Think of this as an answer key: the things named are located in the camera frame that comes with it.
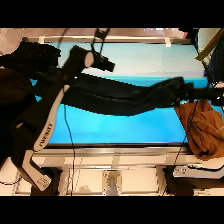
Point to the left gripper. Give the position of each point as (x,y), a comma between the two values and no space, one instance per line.
(104,62)

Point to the black trousers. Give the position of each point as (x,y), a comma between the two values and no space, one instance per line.
(116,100)

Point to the brown garment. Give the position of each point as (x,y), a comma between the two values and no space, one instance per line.
(203,130)

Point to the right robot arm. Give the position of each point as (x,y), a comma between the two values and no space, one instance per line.
(210,95)

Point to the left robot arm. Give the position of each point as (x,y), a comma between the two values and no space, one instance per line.
(50,120)

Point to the brown clothes hanger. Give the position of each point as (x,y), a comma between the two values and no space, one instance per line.
(210,45)

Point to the black garment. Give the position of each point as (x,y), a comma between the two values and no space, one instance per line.
(30,55)
(13,90)

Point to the blue jeans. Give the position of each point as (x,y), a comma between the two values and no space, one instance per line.
(216,66)

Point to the silver frame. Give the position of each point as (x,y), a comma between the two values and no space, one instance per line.
(113,151)

